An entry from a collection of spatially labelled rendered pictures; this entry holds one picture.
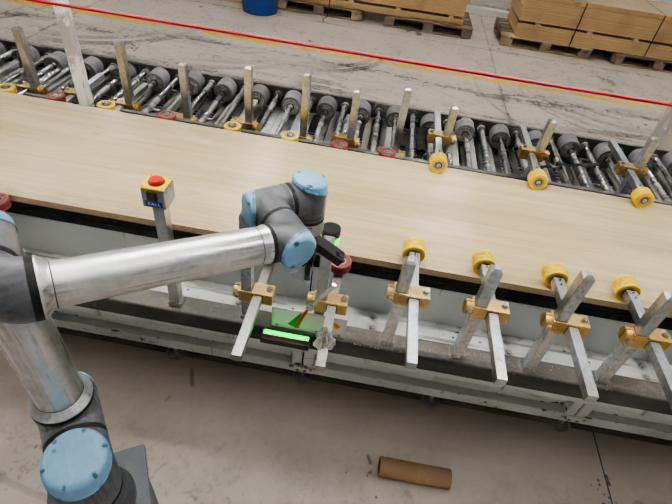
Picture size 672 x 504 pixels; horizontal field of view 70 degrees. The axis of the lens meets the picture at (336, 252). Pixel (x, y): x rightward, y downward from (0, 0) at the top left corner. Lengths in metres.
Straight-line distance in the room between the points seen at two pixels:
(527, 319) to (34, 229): 1.93
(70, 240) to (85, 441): 0.98
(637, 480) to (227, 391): 1.90
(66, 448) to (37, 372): 0.21
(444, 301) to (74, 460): 1.27
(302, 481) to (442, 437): 0.67
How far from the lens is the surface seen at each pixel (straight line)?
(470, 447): 2.43
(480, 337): 1.96
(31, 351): 1.22
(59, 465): 1.37
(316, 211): 1.21
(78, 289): 0.94
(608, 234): 2.26
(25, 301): 0.93
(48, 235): 2.18
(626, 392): 1.98
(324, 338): 1.47
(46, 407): 1.40
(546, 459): 2.55
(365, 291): 1.83
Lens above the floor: 2.04
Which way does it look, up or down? 42 degrees down
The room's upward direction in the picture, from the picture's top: 8 degrees clockwise
